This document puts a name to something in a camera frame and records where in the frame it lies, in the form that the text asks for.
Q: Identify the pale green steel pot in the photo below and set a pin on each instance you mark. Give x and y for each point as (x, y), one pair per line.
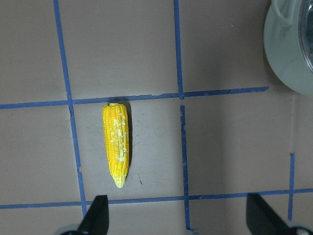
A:
(282, 46)

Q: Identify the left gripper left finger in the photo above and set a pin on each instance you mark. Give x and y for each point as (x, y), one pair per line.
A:
(96, 221)

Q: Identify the glass pot lid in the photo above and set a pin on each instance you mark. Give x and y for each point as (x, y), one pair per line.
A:
(306, 31)

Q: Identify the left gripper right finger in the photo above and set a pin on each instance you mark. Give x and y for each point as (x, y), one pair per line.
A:
(261, 219)

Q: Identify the yellow corn cob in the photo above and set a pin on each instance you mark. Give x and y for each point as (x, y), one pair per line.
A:
(117, 141)

